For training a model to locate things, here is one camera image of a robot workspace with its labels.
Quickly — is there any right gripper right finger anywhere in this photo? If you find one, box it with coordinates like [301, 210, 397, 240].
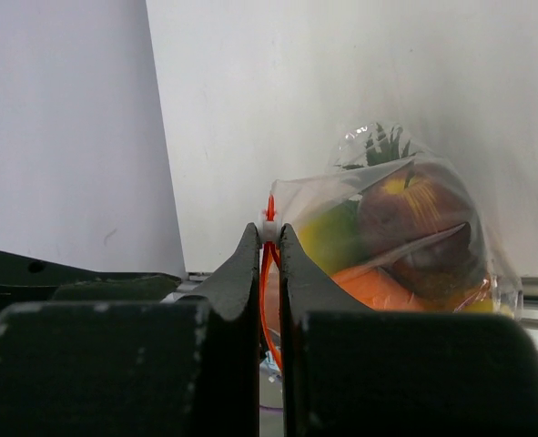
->
[278, 222, 538, 437]

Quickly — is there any dark red apple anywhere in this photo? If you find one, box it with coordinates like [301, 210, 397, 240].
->
[358, 162, 487, 301]

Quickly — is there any yellow pear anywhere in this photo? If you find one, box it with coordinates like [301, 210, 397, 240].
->
[454, 292, 514, 318]

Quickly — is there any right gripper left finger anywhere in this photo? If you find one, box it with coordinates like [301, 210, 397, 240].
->
[0, 225, 260, 436]

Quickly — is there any clear zip top bag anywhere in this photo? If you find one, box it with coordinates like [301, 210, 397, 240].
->
[257, 120, 524, 370]

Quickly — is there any yellow green lemon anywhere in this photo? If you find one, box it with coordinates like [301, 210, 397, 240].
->
[297, 200, 367, 275]

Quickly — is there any toy pineapple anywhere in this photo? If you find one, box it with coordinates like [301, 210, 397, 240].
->
[336, 122, 416, 170]

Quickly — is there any orange fruit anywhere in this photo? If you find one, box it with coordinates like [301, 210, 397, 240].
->
[331, 266, 424, 311]

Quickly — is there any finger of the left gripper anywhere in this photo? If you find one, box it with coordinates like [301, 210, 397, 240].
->
[0, 250, 182, 312]

